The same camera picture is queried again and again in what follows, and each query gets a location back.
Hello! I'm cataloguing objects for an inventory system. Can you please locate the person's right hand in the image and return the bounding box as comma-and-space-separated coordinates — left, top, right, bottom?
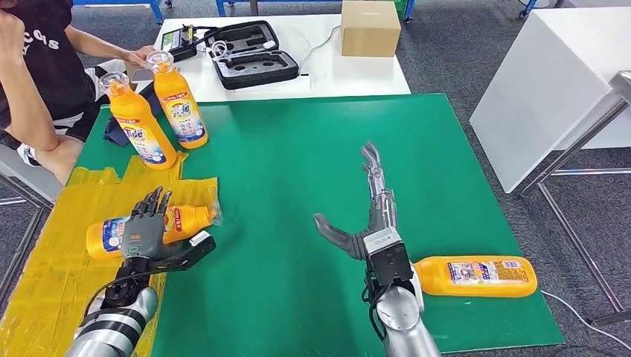
0, 9, 25, 56

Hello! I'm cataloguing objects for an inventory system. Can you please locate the person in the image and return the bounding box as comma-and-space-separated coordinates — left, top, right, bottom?
0, 0, 156, 186

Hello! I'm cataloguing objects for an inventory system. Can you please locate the grey seat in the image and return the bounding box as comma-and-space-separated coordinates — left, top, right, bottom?
0, 145, 63, 205

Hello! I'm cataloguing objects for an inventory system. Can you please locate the cardboard box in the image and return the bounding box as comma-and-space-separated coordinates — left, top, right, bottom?
340, 0, 403, 57

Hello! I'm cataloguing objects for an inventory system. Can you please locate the grey metal frame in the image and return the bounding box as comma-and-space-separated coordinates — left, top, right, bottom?
0, 172, 54, 306

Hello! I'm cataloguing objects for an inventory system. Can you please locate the white charger cable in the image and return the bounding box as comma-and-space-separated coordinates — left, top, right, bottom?
211, 39, 280, 62

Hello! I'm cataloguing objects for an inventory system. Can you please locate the black foam-lined case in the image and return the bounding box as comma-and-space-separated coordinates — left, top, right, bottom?
204, 19, 301, 91

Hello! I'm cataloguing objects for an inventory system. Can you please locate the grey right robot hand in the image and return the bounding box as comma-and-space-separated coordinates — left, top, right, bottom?
313, 141, 398, 260

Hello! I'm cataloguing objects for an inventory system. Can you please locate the steel stand frame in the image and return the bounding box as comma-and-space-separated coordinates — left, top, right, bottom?
519, 70, 631, 329

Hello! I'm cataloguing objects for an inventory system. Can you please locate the orange detergent bottle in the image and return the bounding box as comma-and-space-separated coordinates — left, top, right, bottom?
98, 71, 177, 172
413, 255, 538, 299
86, 202, 224, 261
145, 50, 209, 150

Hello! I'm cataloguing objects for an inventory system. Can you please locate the yellow tape patch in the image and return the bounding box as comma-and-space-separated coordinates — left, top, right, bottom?
0, 151, 220, 357

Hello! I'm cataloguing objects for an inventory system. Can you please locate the white table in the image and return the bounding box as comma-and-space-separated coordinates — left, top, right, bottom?
147, 13, 412, 104

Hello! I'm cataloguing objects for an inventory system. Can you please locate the white cabinet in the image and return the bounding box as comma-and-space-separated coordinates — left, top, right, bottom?
469, 6, 631, 195

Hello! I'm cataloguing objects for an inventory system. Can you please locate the black device with green screen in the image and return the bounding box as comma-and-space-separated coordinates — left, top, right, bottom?
160, 25, 199, 63

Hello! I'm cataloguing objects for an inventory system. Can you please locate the person's left hand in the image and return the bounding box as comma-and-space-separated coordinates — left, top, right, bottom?
126, 45, 157, 67

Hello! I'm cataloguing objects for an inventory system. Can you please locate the white floor cable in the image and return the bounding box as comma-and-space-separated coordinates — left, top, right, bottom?
541, 290, 631, 352

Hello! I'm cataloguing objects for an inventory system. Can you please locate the green table mat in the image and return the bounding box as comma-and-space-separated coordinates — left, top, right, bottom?
76, 93, 566, 357

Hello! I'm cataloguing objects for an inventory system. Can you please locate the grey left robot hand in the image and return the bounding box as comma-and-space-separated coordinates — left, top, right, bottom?
121, 186, 184, 260

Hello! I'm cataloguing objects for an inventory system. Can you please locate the white cable on table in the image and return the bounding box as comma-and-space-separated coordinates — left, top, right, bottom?
298, 23, 344, 74

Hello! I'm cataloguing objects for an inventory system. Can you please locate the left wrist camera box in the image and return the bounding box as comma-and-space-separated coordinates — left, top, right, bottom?
147, 230, 218, 273

